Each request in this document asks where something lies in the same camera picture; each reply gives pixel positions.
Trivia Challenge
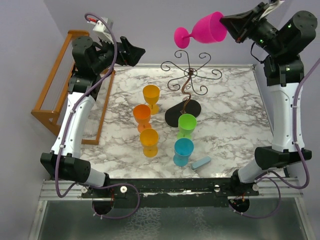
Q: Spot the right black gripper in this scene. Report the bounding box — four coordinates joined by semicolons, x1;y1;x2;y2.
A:
220;1;284;56

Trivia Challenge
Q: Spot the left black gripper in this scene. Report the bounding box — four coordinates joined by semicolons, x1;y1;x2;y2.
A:
92;32;146;74

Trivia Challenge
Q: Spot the pink wine glass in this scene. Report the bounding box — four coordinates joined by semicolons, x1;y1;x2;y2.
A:
173;11;227;49

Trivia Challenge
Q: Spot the yellow wine glass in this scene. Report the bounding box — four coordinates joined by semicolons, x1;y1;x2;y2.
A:
139;128;159;158
142;84;160;115

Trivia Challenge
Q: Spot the orange wine glass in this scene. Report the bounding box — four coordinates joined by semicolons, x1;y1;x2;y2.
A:
133;104;152;133

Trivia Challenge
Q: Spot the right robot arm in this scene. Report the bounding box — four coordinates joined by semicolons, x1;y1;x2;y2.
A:
220;1;318;196

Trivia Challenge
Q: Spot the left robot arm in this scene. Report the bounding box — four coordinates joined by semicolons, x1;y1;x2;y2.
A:
40;36;146;198

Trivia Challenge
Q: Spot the metal wine glass rack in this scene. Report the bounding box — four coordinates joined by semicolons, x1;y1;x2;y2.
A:
160;49;223;128

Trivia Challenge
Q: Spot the yellow wine glass front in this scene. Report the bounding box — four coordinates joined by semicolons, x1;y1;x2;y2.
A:
139;128;159;158

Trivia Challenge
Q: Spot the green wine glass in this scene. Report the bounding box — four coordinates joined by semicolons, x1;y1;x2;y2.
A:
177;113;197;140

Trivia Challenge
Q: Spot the wooden rack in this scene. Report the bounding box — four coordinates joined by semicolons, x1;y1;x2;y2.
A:
31;30;116;145

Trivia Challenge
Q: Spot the blue wine glass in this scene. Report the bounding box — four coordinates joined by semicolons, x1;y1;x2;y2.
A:
173;138;194;167

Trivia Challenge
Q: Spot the blue eraser block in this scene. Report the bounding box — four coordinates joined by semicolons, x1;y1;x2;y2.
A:
191;156;212;170

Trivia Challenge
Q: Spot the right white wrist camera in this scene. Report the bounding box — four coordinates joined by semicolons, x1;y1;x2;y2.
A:
260;0;285;19

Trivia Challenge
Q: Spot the black mounting frame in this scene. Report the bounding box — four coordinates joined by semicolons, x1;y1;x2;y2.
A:
81;176;259;209

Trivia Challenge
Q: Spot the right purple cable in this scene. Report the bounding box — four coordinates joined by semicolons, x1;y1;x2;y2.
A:
229;57;320;220

